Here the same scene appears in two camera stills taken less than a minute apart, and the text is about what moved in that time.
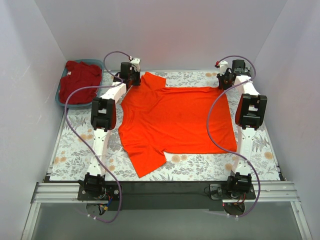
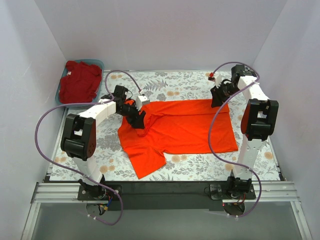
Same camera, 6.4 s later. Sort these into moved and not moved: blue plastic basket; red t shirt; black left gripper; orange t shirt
Moved: black left gripper
Not moved: red t shirt; orange t shirt; blue plastic basket
